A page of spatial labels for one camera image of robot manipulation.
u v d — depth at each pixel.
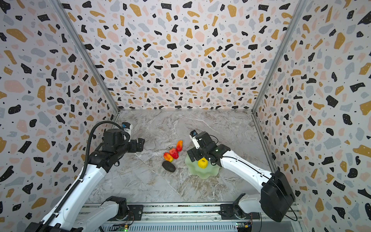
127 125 0.67
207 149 0.61
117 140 0.58
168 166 0.86
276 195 0.41
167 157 0.91
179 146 0.96
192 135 0.73
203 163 0.86
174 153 0.93
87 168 0.47
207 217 0.73
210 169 0.88
